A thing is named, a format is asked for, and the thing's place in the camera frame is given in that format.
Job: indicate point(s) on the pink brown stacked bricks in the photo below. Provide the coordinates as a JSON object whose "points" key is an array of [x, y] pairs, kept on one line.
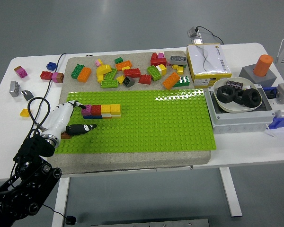
{"points": [[20, 72]]}

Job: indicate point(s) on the yellow small brick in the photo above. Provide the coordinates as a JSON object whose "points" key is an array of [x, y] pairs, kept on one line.
{"points": [[180, 70], [174, 67], [120, 79]]}

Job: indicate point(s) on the blue long brick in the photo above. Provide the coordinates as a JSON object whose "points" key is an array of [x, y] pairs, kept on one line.
{"points": [[92, 117]]}

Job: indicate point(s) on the green brick white studs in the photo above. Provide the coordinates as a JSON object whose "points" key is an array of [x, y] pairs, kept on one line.
{"points": [[183, 82]]}

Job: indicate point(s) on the white thin brick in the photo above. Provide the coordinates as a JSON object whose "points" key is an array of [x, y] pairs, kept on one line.
{"points": [[111, 115]]}

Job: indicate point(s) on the brown square brick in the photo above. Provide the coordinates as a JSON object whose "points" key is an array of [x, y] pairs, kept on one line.
{"points": [[64, 136], [60, 78]]}

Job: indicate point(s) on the dark grey slope brick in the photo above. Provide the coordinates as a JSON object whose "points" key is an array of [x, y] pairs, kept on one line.
{"points": [[27, 95], [129, 81]]}

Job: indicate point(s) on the white bowl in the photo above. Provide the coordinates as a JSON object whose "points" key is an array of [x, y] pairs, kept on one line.
{"points": [[222, 106]]}

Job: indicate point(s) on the white table leg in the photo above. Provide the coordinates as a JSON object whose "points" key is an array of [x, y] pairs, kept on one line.
{"points": [[230, 194], [62, 201]]}

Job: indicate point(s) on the yellow flat tile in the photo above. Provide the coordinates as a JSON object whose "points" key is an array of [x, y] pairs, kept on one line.
{"points": [[24, 113]]}

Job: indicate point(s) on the black hex nut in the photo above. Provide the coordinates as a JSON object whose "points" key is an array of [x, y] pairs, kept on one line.
{"points": [[247, 102], [221, 97], [237, 100]]}

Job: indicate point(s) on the orange thin brick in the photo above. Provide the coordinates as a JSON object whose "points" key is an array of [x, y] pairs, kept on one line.
{"points": [[111, 117]]}

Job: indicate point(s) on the blue square brick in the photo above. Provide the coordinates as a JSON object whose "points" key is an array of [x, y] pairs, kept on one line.
{"points": [[51, 65]]}

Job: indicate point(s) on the orange cylinder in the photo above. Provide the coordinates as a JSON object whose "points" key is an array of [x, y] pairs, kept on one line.
{"points": [[262, 65]]}

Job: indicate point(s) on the orange long brick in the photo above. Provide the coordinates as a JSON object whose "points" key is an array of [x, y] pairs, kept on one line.
{"points": [[123, 64], [84, 75], [171, 81]]}

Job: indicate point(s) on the red building brick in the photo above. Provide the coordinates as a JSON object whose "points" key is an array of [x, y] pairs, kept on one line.
{"points": [[46, 75]]}

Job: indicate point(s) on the pink building brick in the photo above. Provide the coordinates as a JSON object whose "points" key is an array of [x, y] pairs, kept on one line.
{"points": [[54, 76]]}

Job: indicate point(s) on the grey-brown mat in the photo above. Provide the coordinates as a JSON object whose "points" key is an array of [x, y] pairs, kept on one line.
{"points": [[132, 162]]}

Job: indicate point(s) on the light grey building brick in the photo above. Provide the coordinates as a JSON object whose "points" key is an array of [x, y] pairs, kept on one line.
{"points": [[15, 89]]}

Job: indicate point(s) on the black plug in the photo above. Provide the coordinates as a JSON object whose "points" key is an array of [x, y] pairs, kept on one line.
{"points": [[70, 220]]}

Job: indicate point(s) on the green studded baseplate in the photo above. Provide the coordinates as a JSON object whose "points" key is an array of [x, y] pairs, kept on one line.
{"points": [[156, 123]]}

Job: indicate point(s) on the grey square block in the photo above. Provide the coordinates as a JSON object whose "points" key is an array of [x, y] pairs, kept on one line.
{"points": [[247, 73]]}

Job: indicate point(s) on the grey metal plate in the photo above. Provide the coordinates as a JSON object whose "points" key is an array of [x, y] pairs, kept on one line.
{"points": [[151, 223]]}

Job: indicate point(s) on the pink square brick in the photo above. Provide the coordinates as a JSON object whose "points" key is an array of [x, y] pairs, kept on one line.
{"points": [[87, 110]]}

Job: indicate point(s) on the white zip tie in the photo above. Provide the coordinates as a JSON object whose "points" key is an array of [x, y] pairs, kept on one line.
{"points": [[271, 134]]}

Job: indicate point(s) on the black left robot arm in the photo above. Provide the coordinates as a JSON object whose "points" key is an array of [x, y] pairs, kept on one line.
{"points": [[26, 170]]}

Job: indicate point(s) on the white small brick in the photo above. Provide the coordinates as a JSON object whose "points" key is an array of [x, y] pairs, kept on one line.
{"points": [[160, 67]]}

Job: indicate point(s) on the pink small brick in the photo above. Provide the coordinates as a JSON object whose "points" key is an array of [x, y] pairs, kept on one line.
{"points": [[98, 62], [160, 55]]}

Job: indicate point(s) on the red square brick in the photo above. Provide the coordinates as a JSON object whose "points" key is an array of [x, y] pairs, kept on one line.
{"points": [[96, 110], [145, 79]]}

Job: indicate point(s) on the yellow square brick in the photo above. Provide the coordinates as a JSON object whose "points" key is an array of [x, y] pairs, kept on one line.
{"points": [[163, 71], [106, 109], [115, 109]]}

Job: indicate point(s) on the grey long brick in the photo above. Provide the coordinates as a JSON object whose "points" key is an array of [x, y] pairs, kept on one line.
{"points": [[178, 61]]}

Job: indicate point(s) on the clear acrylic stand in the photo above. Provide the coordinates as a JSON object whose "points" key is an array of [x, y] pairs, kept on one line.
{"points": [[194, 35]]}

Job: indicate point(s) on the dark terminal block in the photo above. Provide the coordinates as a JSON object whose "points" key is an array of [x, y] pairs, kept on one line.
{"points": [[234, 84]]}

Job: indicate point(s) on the blue black clamp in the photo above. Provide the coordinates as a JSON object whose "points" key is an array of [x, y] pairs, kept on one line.
{"points": [[271, 91]]}

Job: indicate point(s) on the yellow arch brick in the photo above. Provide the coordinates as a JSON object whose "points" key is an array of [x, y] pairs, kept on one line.
{"points": [[103, 69]]}

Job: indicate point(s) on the lime long brick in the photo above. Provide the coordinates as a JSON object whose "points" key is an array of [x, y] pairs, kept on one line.
{"points": [[111, 74], [153, 72], [109, 84]]}

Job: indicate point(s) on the yellow thin brick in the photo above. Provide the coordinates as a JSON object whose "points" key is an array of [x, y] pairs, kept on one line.
{"points": [[126, 68]]}

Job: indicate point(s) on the red large brick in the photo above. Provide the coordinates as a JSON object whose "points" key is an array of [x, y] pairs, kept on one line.
{"points": [[158, 62]]}

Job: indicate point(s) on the blue plastic part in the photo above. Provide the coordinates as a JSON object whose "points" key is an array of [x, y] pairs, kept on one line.
{"points": [[279, 123]]}

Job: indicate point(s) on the dark green long brick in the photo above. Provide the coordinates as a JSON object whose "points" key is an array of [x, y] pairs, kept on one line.
{"points": [[77, 71]]}

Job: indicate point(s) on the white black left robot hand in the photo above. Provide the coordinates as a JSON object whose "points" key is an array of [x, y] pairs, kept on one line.
{"points": [[59, 118]]}

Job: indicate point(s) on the yellow white cardboard box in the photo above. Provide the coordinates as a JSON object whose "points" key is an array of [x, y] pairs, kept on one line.
{"points": [[208, 61]]}

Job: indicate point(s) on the red long brick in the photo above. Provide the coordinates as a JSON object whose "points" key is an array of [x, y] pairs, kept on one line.
{"points": [[132, 72]]}

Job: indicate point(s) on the green small brick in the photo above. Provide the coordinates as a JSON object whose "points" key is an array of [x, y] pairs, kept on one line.
{"points": [[118, 60]]}

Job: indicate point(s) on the grey junction box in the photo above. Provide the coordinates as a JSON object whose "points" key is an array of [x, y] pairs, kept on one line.
{"points": [[239, 118]]}

